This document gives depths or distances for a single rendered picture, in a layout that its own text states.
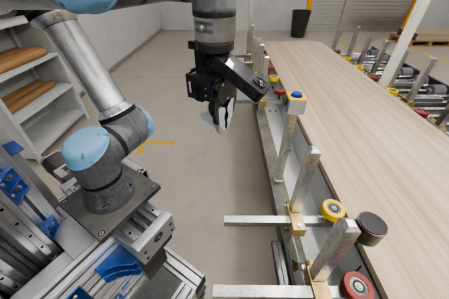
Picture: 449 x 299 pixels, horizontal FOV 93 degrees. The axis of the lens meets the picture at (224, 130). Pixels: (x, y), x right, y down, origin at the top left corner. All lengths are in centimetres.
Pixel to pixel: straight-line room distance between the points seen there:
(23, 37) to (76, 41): 266
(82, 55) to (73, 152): 25
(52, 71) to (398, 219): 338
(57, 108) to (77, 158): 303
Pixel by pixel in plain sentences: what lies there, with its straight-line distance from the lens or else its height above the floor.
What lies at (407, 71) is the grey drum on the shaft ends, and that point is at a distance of 280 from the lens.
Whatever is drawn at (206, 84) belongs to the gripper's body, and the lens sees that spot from 42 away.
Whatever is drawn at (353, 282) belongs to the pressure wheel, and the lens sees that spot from 84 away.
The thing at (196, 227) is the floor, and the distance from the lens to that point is 186.
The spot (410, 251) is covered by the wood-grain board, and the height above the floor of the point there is 90.
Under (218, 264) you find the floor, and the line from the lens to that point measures 174.
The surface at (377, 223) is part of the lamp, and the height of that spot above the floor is 117.
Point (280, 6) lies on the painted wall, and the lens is 806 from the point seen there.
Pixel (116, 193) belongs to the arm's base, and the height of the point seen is 109.
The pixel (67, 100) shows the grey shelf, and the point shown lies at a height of 27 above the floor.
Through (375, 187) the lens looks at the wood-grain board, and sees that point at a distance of 111.
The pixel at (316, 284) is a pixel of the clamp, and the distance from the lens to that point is 83.
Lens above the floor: 162
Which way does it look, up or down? 37 degrees down
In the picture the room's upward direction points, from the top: straight up
